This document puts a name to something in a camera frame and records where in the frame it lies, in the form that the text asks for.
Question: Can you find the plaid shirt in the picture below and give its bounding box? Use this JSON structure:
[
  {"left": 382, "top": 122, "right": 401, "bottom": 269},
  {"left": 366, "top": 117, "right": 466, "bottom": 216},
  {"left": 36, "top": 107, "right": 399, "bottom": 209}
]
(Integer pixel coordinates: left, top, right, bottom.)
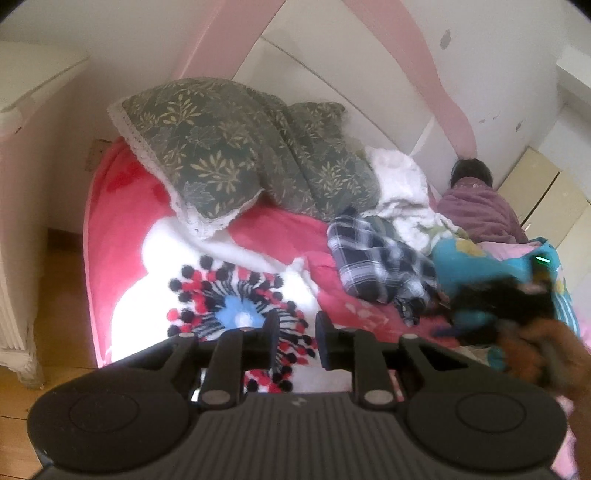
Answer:
[{"left": 327, "top": 210, "right": 439, "bottom": 308}]

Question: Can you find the person's right hand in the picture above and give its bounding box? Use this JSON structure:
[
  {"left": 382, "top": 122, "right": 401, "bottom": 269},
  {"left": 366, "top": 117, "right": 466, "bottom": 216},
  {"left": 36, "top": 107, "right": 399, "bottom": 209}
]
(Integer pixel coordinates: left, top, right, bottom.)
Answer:
[{"left": 501, "top": 318, "right": 591, "bottom": 407}]

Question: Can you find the pink floral bed blanket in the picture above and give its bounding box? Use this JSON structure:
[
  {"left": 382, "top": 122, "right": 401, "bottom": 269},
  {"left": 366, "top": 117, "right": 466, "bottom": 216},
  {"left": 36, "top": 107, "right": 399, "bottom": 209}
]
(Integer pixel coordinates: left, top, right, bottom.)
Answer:
[{"left": 83, "top": 136, "right": 509, "bottom": 398}]

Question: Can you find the white cabinet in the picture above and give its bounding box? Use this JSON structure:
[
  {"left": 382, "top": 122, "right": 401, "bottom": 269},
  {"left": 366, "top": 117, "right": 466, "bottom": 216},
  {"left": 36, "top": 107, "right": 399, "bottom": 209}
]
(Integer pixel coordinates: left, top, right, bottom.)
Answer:
[{"left": 0, "top": 41, "right": 90, "bottom": 388}]

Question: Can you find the white fleece blanket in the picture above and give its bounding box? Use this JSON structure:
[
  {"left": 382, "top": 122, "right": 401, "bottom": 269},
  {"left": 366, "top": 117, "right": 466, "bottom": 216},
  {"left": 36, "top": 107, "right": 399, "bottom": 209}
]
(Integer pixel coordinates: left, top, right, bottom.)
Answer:
[{"left": 365, "top": 147, "right": 467, "bottom": 252}]

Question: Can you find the person's right forearm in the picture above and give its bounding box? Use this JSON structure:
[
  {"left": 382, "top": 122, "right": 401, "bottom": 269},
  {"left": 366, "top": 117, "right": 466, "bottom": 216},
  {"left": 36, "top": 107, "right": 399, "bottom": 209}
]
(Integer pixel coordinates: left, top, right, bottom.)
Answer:
[{"left": 561, "top": 397, "right": 591, "bottom": 476}]

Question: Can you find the cream wardrobe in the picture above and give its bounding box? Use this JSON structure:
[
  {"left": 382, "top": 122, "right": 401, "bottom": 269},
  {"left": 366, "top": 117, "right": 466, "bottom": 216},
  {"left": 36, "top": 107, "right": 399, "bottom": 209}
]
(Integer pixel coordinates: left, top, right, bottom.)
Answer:
[{"left": 496, "top": 147, "right": 591, "bottom": 259}]

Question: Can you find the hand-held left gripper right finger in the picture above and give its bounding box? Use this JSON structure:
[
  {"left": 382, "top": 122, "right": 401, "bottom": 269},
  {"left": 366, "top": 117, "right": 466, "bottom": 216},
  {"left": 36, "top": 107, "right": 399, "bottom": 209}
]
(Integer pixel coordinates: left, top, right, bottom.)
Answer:
[{"left": 316, "top": 311, "right": 467, "bottom": 411}]

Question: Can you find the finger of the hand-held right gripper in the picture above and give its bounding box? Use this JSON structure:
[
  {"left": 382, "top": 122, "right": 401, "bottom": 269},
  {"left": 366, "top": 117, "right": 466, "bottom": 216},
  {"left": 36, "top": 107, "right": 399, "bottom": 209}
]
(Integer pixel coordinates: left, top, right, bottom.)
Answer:
[{"left": 431, "top": 323, "right": 497, "bottom": 344}]

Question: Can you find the pink and white headboard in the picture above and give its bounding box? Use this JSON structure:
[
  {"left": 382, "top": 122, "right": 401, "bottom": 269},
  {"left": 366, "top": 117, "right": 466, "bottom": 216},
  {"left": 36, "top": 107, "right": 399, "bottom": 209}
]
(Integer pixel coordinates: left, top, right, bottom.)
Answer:
[{"left": 171, "top": 0, "right": 478, "bottom": 204}]

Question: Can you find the dark patterned cloth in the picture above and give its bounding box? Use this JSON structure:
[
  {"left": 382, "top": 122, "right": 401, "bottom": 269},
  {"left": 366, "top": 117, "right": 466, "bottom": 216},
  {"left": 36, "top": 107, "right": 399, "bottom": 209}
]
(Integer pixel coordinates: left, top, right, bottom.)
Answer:
[{"left": 394, "top": 295, "right": 437, "bottom": 326}]

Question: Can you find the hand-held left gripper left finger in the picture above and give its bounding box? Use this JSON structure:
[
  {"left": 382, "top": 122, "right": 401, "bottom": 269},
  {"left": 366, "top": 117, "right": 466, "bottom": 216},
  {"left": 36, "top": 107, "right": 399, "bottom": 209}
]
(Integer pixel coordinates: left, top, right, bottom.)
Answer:
[{"left": 127, "top": 311, "right": 281, "bottom": 411}]

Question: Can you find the beige wall socket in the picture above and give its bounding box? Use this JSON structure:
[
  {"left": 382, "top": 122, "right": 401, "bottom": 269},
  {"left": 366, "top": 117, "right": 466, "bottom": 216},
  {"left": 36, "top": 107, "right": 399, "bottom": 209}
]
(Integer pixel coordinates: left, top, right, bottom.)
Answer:
[{"left": 88, "top": 141, "right": 109, "bottom": 169}]

